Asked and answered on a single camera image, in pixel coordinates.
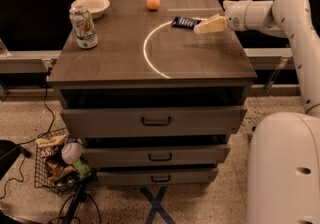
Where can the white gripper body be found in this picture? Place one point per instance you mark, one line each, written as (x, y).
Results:
(235, 16)

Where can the dark blue rxbar wrapper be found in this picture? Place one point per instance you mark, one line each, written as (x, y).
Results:
(185, 22)

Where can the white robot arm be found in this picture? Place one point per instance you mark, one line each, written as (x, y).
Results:
(284, 158)

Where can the green white 7up can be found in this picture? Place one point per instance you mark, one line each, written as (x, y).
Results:
(83, 27)

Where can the orange fruit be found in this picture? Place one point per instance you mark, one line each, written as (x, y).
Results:
(153, 4)

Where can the grey drawer cabinet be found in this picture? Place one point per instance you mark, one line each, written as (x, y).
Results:
(142, 61)

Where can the white bowl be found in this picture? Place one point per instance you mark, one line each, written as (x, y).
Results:
(97, 8)

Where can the middle grey drawer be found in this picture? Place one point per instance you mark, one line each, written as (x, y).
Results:
(156, 156)

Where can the grey drawer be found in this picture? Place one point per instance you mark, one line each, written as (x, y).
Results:
(156, 156)
(153, 122)
(157, 177)

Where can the bottom grey drawer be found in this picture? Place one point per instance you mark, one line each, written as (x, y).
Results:
(157, 177)

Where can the top grey drawer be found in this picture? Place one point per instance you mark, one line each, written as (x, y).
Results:
(153, 122)

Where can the white ball in basket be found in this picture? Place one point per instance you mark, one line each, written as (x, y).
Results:
(71, 152)

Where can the green packet in basket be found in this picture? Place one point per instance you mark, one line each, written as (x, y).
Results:
(82, 168)

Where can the snack bag in basket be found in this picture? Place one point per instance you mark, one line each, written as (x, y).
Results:
(50, 150)

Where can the black tripod stand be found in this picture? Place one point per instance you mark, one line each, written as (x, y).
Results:
(67, 212)

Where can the black wire basket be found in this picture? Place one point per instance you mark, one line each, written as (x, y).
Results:
(61, 179)

